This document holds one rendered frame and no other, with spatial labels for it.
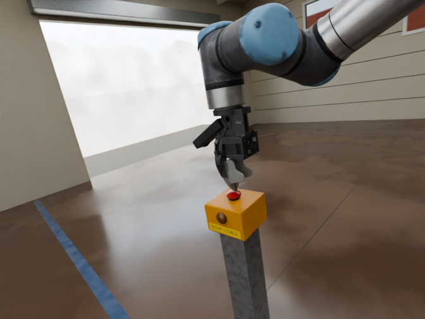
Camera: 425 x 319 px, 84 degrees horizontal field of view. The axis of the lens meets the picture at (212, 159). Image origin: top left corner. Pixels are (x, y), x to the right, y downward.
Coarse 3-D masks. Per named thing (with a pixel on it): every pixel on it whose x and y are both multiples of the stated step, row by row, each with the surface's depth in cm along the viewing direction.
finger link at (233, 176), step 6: (228, 162) 57; (228, 168) 58; (234, 168) 57; (228, 174) 58; (234, 174) 57; (240, 174) 56; (228, 180) 59; (234, 180) 58; (240, 180) 57; (228, 186) 60; (234, 186) 61
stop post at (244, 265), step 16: (224, 192) 67; (256, 192) 64; (208, 208) 62; (224, 208) 58; (240, 208) 57; (256, 208) 60; (208, 224) 64; (224, 224) 60; (240, 224) 56; (256, 224) 60; (224, 240) 65; (240, 240) 60; (256, 240) 65; (224, 256) 67; (240, 256) 62; (256, 256) 66; (240, 272) 64; (256, 272) 66; (240, 288) 67; (256, 288) 67; (240, 304) 69; (256, 304) 67
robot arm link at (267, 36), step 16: (256, 16) 36; (272, 16) 36; (288, 16) 38; (224, 32) 43; (240, 32) 38; (256, 32) 36; (272, 32) 37; (288, 32) 38; (224, 48) 43; (240, 48) 40; (256, 48) 37; (272, 48) 37; (288, 48) 39; (224, 64) 46; (240, 64) 43; (256, 64) 41; (272, 64) 40; (288, 64) 42
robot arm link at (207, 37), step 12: (216, 24) 46; (228, 24) 47; (204, 36) 48; (216, 36) 45; (204, 48) 49; (204, 60) 50; (216, 60) 46; (204, 72) 51; (216, 72) 49; (228, 72) 48; (204, 84) 53; (216, 84) 50; (228, 84) 49; (240, 84) 51
